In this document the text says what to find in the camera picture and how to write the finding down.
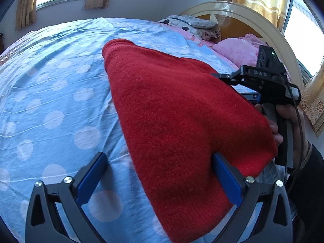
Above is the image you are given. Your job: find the red knitted sweater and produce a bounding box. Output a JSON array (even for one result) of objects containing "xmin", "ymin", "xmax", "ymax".
[{"xmin": 102, "ymin": 38, "xmax": 278, "ymax": 243}]

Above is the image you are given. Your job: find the person's right hand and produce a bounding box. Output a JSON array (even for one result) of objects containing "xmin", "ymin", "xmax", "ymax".
[{"xmin": 254, "ymin": 102, "xmax": 311, "ymax": 156}]

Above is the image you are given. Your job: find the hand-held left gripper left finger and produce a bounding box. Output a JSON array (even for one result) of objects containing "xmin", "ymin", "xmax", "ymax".
[{"xmin": 25, "ymin": 152, "xmax": 109, "ymax": 243}]

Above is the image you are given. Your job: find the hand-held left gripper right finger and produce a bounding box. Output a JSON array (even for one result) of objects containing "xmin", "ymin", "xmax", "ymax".
[{"xmin": 212, "ymin": 152, "xmax": 294, "ymax": 243}]

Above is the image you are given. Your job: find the cream wooden headboard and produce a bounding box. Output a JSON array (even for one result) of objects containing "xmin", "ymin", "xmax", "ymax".
[{"xmin": 178, "ymin": 1, "xmax": 308, "ymax": 86}]

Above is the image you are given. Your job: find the grey patterned pillow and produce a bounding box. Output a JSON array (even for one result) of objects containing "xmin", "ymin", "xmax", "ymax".
[{"xmin": 162, "ymin": 15, "xmax": 218, "ymax": 29}]

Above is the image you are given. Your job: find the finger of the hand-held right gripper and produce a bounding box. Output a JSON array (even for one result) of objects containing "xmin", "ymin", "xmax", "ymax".
[
  {"xmin": 240, "ymin": 94, "xmax": 261, "ymax": 104},
  {"xmin": 211, "ymin": 67, "xmax": 259, "ymax": 92}
]

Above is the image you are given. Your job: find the pink pillow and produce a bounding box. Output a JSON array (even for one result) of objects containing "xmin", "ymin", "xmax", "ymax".
[{"xmin": 213, "ymin": 34, "xmax": 291, "ymax": 81}]

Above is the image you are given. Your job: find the blue bed sheet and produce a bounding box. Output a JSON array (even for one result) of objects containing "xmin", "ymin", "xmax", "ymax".
[{"xmin": 0, "ymin": 17, "xmax": 279, "ymax": 243}]

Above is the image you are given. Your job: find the person's right forearm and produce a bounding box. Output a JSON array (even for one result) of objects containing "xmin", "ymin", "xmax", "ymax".
[{"xmin": 286, "ymin": 143, "xmax": 324, "ymax": 243}]

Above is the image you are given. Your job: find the side window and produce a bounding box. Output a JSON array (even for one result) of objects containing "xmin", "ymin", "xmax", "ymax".
[{"xmin": 283, "ymin": 0, "xmax": 324, "ymax": 81}]

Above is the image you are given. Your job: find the cartoon printed pillow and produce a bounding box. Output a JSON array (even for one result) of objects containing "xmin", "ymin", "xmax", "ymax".
[{"xmin": 159, "ymin": 21, "xmax": 221, "ymax": 41}]

